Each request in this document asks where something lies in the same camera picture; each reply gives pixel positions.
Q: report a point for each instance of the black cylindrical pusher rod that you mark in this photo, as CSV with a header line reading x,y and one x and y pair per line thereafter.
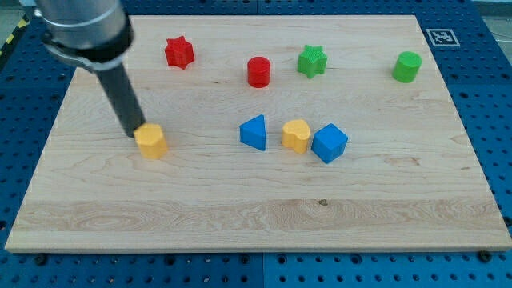
x,y
121,95

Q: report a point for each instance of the yellow hexagon block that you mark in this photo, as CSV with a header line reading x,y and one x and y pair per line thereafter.
x,y
151,140

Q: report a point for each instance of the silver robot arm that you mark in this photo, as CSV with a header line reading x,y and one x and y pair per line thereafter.
x,y
95,35

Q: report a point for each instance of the yellow heart block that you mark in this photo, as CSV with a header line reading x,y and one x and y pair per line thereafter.
x,y
296,135

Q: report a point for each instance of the red star block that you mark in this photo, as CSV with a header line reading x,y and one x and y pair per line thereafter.
x,y
179,52

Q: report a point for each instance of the red cylinder block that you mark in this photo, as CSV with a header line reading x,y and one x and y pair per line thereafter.
x,y
258,72

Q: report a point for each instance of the blue triangle block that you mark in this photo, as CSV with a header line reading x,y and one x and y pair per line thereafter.
x,y
253,133

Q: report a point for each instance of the wooden board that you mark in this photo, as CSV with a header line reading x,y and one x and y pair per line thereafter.
x,y
408,180

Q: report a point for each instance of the green star block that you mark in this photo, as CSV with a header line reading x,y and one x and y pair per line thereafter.
x,y
312,61

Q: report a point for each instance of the blue cube block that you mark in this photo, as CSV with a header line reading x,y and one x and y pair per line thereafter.
x,y
329,143

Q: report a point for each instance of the green cylinder block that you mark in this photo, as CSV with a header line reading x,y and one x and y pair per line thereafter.
x,y
407,66

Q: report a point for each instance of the white fiducial marker tag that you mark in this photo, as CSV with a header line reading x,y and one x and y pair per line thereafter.
x,y
442,37

